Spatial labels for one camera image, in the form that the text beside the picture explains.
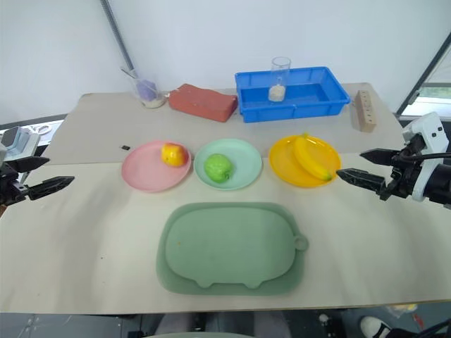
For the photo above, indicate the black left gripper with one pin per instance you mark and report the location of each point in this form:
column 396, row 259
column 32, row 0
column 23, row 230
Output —
column 7, row 190

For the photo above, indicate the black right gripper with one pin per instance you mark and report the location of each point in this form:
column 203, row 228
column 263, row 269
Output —
column 405, row 172

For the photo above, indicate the yellow plate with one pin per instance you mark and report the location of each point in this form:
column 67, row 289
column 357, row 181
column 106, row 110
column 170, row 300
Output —
column 282, row 158

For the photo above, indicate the pink plate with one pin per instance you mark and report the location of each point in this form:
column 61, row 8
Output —
column 156, row 165

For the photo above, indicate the green plate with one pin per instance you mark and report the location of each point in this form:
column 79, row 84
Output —
column 243, row 158

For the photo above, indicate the white scissors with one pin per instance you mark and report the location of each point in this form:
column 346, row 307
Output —
column 38, row 129

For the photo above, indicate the wooden block with holes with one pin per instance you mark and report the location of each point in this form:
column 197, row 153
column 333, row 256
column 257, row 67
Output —
column 364, row 111

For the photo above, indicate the yellow banana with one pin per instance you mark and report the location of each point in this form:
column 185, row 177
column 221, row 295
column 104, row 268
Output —
column 310, row 160

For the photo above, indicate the blue plastic bin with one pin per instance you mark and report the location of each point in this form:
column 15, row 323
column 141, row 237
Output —
column 292, row 93

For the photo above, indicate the clear glass with grains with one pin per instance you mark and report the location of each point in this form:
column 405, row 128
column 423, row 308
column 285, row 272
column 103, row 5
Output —
column 278, row 82

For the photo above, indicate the red yellow apple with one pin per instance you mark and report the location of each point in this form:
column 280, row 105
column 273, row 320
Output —
column 173, row 154

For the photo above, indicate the clear beaker with purple object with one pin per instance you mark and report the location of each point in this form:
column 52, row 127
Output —
column 146, row 89

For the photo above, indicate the green apple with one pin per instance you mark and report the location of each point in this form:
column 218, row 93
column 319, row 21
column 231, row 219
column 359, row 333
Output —
column 218, row 168

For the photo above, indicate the white shoe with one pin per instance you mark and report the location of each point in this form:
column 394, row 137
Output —
column 373, row 325

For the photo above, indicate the grey metal pole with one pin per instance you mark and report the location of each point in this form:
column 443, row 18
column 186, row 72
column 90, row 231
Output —
column 118, row 35

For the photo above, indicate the green silicone mat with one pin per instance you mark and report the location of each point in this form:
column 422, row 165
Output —
column 229, row 246

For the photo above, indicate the red brick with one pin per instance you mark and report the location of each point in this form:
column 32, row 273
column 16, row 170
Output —
column 202, row 102

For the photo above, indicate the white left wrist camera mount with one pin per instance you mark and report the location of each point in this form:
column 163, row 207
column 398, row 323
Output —
column 17, row 144

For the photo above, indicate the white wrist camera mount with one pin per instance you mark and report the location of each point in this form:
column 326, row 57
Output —
column 17, row 144
column 428, row 141

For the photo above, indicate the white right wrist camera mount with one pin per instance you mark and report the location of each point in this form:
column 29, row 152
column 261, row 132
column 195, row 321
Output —
column 428, row 141

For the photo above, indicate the dark window frame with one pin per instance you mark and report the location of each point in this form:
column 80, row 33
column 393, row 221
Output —
column 423, row 74

